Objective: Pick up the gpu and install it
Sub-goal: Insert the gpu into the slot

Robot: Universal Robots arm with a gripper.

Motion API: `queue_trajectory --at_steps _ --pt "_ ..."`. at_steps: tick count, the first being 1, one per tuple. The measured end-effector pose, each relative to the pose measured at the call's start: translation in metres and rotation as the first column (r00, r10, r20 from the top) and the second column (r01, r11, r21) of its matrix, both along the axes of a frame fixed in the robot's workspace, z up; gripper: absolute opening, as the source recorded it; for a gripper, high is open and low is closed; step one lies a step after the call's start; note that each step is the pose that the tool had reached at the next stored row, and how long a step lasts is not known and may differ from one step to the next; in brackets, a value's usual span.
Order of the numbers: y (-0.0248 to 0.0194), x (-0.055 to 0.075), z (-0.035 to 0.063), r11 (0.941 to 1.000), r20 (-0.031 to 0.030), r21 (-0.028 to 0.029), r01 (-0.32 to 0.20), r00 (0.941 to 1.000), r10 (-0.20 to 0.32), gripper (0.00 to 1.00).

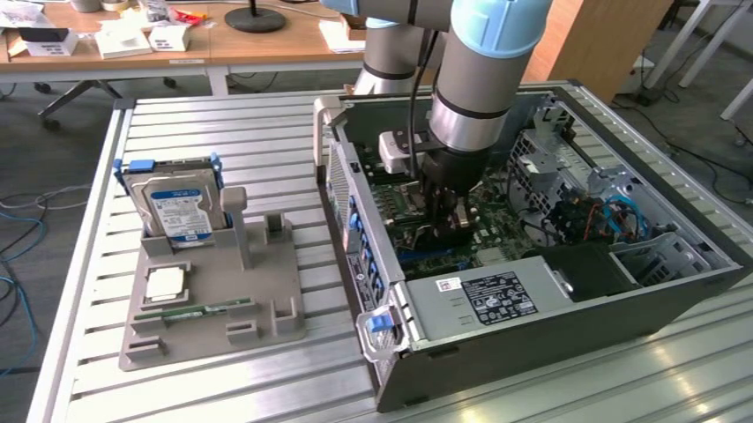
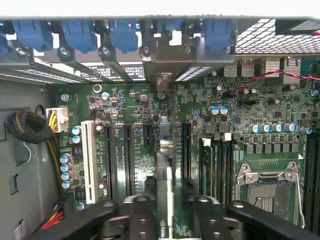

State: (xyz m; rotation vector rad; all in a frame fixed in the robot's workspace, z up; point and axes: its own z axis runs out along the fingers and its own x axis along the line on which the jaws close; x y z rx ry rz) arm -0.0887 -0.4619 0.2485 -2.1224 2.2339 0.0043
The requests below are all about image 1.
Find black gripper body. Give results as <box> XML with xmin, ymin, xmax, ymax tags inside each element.
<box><xmin>421</xmin><ymin>148</ymin><xmax>490</xmax><ymax>197</ymax></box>

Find black lamp base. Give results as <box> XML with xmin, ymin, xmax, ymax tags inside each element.
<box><xmin>223</xmin><ymin>0</ymin><xmax>289</xmax><ymax>34</ymax></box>

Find perforated metal disk bay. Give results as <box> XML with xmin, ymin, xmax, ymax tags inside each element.
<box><xmin>505</xmin><ymin>130</ymin><xmax>596</xmax><ymax>212</ymax></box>

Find black floor adaptor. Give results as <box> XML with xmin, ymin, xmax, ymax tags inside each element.
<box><xmin>632</xmin><ymin>85</ymin><xmax>661</xmax><ymax>107</ymax></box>

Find black graphics card green board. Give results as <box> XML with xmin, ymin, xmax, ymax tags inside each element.
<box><xmin>411</xmin><ymin>222</ymin><xmax>471</xmax><ymax>253</ymax></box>

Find hard disk blue caddy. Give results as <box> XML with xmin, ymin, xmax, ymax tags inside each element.
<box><xmin>111</xmin><ymin>152</ymin><xmax>228</xmax><ymax>250</ymax></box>

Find black wheeled desk leg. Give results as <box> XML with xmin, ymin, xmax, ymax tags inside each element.
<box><xmin>35</xmin><ymin>78</ymin><xmax>178</xmax><ymax>131</ymax></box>

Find blue floor cable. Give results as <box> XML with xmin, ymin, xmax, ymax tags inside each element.
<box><xmin>0</xmin><ymin>211</ymin><xmax>46</xmax><ymax>378</ymax></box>

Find white box round hole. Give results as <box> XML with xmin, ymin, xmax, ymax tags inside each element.
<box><xmin>94</xmin><ymin>21</ymin><xmax>155</xmax><ymax>61</ymax></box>

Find black open PC case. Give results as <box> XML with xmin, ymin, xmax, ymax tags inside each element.
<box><xmin>311</xmin><ymin>85</ymin><xmax>744</xmax><ymax>414</ymax></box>

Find grey power supply unit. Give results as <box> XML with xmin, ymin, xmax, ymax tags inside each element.
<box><xmin>391</xmin><ymin>256</ymin><xmax>576</xmax><ymax>343</ymax></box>

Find white paper stack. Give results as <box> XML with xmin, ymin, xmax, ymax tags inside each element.
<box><xmin>317</xmin><ymin>19</ymin><xmax>367</xmax><ymax>54</ymax></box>

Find blue expansion slot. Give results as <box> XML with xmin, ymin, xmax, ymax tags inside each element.
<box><xmin>397</xmin><ymin>246</ymin><xmax>466</xmax><ymax>264</ymax></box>

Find grey floor cable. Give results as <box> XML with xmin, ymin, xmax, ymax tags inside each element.
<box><xmin>0</xmin><ymin>184</ymin><xmax>90</xmax><ymax>211</ymax></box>

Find silver CPU chip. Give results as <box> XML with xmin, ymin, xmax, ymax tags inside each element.
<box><xmin>144</xmin><ymin>267</ymin><xmax>190</xmax><ymax>304</ymax></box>

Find green motherboard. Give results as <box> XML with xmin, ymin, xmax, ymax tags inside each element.
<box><xmin>351</xmin><ymin>145</ymin><xmax>530</xmax><ymax>281</ymax></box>

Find white box black lid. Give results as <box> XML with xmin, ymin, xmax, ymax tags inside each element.
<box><xmin>15</xmin><ymin>26</ymin><xmax>82</xmax><ymax>57</ymax></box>

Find white table leg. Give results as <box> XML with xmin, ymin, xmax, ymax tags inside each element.
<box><xmin>720</xmin><ymin>78</ymin><xmax>753</xmax><ymax>121</ymax></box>
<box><xmin>642</xmin><ymin>0</ymin><xmax>717</xmax><ymax>88</ymax></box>
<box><xmin>678</xmin><ymin>0</ymin><xmax>753</xmax><ymax>88</ymax></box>

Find green RAM stick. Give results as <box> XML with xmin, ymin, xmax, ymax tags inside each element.
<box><xmin>134</xmin><ymin>298</ymin><xmax>259</xmax><ymax>322</ymax></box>

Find CPU socket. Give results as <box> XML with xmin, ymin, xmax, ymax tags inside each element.
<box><xmin>399</xmin><ymin>181</ymin><xmax>430</xmax><ymax>216</ymax></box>

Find blue case latch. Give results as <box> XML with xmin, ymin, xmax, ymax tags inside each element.
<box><xmin>363</xmin><ymin>308</ymin><xmax>393</xmax><ymax>332</ymax></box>

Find blue wire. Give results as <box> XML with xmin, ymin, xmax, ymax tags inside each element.
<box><xmin>602</xmin><ymin>193</ymin><xmax>652</xmax><ymax>241</ymax></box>

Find white labelled box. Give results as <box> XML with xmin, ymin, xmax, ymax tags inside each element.
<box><xmin>146</xmin><ymin>25</ymin><xmax>194</xmax><ymax>53</ymax></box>

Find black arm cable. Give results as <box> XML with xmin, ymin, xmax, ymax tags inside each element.
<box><xmin>409</xmin><ymin>29</ymin><xmax>441</xmax><ymax>177</ymax></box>

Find wooden desk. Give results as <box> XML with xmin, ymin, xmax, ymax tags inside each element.
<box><xmin>0</xmin><ymin>0</ymin><xmax>534</xmax><ymax>96</ymax></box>

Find grey parts rack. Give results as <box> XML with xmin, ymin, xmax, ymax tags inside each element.
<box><xmin>119</xmin><ymin>185</ymin><xmax>311</xmax><ymax>372</ymax></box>

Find grey metal disk bay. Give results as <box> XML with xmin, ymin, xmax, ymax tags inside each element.
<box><xmin>609</xmin><ymin>232</ymin><xmax>713</xmax><ymax>288</ymax></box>

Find red wire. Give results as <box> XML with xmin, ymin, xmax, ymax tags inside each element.
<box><xmin>581</xmin><ymin>200</ymin><xmax>640</xmax><ymax>242</ymax></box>

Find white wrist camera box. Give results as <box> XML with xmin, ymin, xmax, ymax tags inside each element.
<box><xmin>378</xmin><ymin>128</ymin><xmax>441</xmax><ymax>175</ymax></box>

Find white device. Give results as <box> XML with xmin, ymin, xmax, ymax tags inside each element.
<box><xmin>632</xmin><ymin>56</ymin><xmax>657</xmax><ymax>96</ymax></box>

